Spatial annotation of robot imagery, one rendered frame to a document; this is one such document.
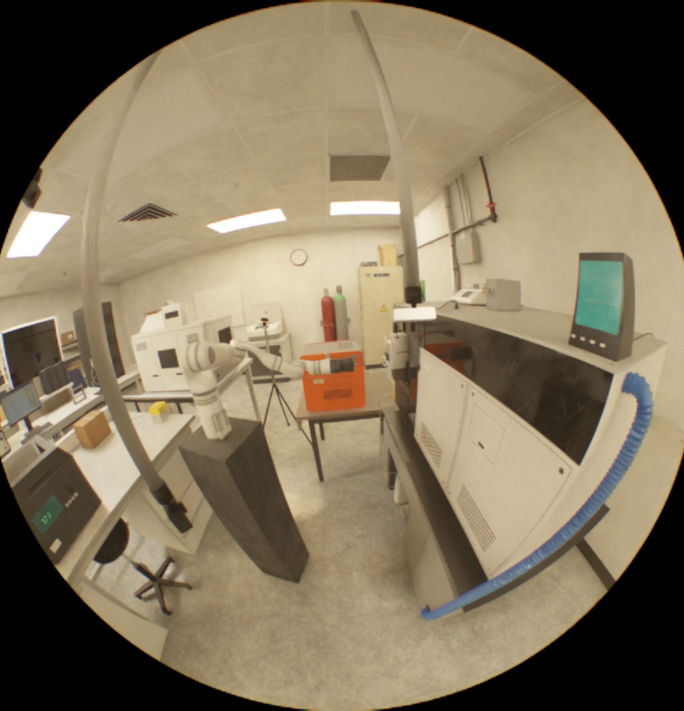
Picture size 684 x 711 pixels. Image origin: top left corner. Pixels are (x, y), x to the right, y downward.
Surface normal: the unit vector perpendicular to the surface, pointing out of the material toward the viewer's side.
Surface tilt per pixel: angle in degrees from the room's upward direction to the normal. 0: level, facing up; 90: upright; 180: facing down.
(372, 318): 90
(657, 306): 90
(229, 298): 90
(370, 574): 0
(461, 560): 0
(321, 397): 90
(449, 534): 0
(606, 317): 80
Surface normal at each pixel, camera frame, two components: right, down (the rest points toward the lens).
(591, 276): -0.99, -0.07
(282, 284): 0.05, 0.27
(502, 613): -0.08, -0.96
